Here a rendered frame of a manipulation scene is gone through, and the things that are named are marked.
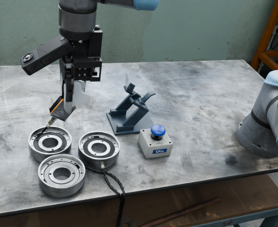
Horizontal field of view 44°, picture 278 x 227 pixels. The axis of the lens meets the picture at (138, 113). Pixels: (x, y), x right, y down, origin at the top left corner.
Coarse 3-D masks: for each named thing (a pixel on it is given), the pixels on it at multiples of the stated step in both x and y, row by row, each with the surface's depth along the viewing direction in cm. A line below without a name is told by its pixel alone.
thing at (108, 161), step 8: (88, 136) 90; (104, 136) 91; (112, 136) 90; (80, 144) 87; (96, 144) 89; (104, 144) 88; (80, 152) 84; (104, 152) 86; (88, 160) 83; (96, 160) 82; (104, 160) 83; (112, 160) 84; (96, 168) 85
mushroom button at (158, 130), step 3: (153, 126) 90; (156, 126) 90; (159, 126) 90; (162, 126) 91; (150, 129) 90; (153, 129) 89; (156, 129) 89; (159, 129) 89; (162, 129) 90; (153, 132) 89; (156, 132) 88; (159, 132) 89; (162, 132) 89; (156, 135) 89; (159, 135) 89; (162, 135) 89
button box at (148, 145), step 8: (144, 136) 91; (152, 136) 91; (160, 136) 91; (168, 136) 92; (144, 144) 91; (152, 144) 89; (160, 144) 89; (168, 144) 90; (144, 152) 91; (152, 152) 90; (160, 152) 90; (168, 152) 92
